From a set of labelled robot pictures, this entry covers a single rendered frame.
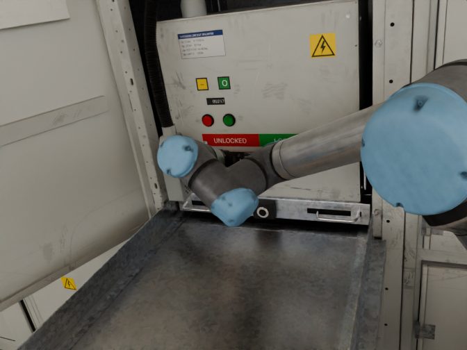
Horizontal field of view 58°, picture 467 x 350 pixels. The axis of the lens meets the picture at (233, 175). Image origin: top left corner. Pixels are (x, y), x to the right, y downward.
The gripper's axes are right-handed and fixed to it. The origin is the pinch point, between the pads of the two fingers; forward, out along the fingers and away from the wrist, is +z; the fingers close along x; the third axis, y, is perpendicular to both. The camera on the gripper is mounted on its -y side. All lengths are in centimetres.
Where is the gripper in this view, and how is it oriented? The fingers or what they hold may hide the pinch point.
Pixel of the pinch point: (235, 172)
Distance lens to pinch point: 106.2
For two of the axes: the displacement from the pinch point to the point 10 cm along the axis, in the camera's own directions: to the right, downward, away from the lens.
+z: 3.8, 0.9, 9.2
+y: 9.2, 0.4, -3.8
